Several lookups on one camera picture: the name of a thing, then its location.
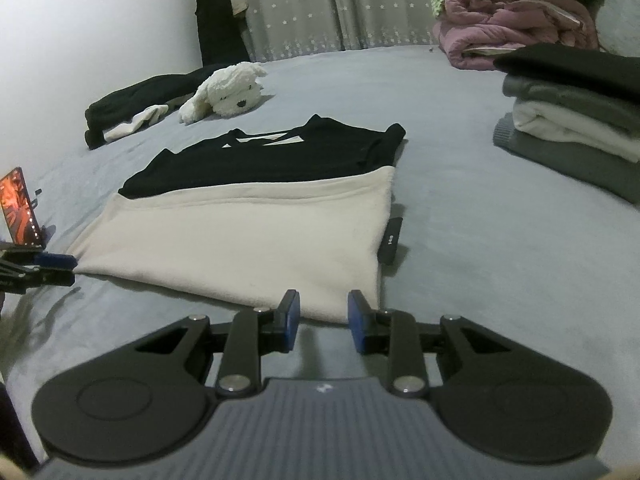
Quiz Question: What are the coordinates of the cream and black sweatshirt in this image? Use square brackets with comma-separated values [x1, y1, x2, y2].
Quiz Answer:
[70, 116, 406, 323]

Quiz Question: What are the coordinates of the pink folded quilt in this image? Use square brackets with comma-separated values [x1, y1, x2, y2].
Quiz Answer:
[433, 0, 600, 70]

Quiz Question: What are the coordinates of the grey dotted curtain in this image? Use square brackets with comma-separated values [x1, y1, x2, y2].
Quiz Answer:
[243, 0, 436, 62]

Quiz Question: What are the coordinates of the black and white garment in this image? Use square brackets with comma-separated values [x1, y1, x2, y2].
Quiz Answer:
[85, 63, 230, 150]

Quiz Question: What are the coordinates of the black folded garment on stack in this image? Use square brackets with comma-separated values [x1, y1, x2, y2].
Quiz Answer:
[494, 44, 640, 105]

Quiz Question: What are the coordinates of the black hanging coat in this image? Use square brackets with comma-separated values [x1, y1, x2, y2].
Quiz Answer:
[195, 0, 250, 66]

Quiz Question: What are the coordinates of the grey folded knit garment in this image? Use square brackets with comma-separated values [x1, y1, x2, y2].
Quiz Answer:
[492, 114, 639, 206]

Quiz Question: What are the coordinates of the white folded garment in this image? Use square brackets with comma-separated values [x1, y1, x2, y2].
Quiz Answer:
[512, 99, 640, 162]

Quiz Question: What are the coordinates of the white plush dog toy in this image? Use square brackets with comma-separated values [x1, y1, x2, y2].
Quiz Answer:
[178, 62, 267, 125]

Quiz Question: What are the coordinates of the smartphone with lit screen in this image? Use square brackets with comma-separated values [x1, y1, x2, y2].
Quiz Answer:
[1, 167, 44, 247]

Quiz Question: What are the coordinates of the dark grey folded garment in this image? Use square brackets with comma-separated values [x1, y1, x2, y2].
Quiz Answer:
[502, 75, 639, 136]

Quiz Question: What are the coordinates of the grey blanket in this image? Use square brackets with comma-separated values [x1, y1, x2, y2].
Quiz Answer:
[591, 0, 640, 56]

